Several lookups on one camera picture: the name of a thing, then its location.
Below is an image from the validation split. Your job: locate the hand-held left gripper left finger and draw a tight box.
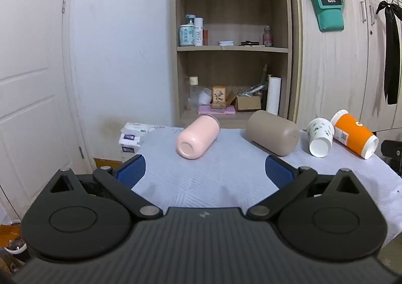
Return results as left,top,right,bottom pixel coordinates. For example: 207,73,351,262
42,155,163,218

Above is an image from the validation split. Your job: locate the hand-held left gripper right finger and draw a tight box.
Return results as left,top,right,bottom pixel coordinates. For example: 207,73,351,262
246,155,368,219

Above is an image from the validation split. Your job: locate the pink cup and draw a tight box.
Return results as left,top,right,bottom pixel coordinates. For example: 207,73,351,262
176,115,220,159

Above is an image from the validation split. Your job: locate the beige cup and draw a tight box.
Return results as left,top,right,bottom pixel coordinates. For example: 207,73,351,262
245,110,300,156

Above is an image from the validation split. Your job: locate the white green-print paper cup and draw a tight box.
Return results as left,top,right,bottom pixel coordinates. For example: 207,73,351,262
306,118,335,158

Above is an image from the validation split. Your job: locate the orange paper cup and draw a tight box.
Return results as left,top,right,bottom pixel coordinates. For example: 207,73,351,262
331,109,379,159

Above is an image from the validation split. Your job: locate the small white cup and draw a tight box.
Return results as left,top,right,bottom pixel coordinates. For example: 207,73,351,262
199,87,213,105

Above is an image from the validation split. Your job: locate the yellow box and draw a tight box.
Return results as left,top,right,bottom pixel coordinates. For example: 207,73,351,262
94,158,124,169

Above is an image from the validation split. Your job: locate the white tissue pack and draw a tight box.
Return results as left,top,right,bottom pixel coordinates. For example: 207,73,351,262
119,133,142,154
121,122,167,135

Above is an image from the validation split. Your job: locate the grey quilted table mat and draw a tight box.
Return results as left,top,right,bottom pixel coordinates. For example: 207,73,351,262
130,127,402,218

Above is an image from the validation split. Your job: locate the open cardboard box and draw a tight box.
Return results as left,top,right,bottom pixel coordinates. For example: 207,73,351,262
227,91,262,112

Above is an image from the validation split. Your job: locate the white paper towel roll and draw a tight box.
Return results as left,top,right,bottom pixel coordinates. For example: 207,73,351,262
266,76,281,116

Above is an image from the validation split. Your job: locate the silver foil packet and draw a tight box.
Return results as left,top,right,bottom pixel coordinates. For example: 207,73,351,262
238,84,266,98

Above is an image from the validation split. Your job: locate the pink flat box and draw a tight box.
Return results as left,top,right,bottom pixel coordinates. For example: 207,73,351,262
198,105,236,116

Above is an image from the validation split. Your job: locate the wooden flower-print box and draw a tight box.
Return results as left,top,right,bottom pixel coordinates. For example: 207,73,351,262
211,86,227,109

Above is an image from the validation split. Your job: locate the clear bottle beige cap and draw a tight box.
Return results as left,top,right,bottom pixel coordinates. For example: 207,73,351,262
187,76,200,111

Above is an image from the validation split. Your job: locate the black object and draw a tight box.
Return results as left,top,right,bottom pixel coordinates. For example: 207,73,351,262
381,140,402,175

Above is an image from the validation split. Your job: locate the wooden wardrobe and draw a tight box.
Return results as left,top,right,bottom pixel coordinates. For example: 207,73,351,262
289,0,402,134

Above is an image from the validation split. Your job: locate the white door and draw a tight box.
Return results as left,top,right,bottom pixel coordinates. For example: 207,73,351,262
0,0,95,218

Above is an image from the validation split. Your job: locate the teal pump bottle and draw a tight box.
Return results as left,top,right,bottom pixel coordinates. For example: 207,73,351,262
179,15,194,47

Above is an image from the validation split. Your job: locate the white tube bottle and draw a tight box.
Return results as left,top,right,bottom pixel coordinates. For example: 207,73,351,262
194,17,204,46

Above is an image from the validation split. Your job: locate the wooden shelf unit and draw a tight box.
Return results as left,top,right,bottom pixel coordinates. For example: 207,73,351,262
171,0,297,129

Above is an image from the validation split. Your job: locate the black ribbon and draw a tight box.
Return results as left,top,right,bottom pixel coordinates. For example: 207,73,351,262
376,1,402,105

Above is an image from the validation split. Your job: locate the teal hanging pouch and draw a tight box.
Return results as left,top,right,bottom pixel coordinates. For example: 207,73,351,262
311,0,345,32

